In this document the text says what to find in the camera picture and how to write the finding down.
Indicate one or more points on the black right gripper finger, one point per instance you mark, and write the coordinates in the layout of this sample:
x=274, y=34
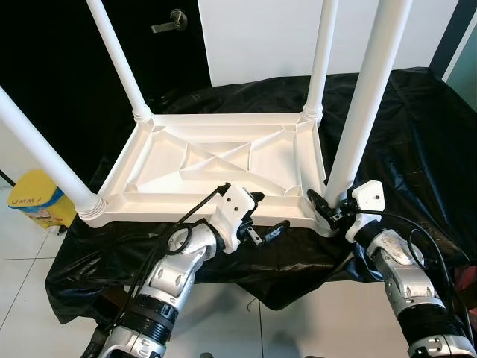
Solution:
x=320, y=206

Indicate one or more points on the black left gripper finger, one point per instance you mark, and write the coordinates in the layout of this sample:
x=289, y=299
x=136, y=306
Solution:
x=274, y=230
x=257, y=197

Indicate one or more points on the white plastic table top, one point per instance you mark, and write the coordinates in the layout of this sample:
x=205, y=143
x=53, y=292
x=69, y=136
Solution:
x=149, y=179

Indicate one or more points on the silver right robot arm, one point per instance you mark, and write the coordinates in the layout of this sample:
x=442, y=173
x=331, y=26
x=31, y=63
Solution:
x=406, y=276

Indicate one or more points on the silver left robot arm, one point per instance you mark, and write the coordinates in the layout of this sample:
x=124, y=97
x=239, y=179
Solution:
x=175, y=272

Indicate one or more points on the black plastic table cover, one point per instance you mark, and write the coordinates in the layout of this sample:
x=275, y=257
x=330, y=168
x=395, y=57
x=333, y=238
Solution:
x=417, y=149

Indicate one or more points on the yellow cardboard box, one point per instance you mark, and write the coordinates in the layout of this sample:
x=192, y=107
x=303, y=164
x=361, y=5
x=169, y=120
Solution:
x=41, y=201

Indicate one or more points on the black door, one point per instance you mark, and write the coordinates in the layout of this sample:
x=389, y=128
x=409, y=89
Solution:
x=45, y=52

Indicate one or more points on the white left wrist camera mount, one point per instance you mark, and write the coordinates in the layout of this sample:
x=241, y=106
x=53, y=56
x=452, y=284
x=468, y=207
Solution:
x=235, y=212

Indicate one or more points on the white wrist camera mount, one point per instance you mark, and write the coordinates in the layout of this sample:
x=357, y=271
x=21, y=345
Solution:
x=367, y=200
x=235, y=212

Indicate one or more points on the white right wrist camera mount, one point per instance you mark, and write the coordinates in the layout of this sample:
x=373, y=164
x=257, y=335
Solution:
x=367, y=200

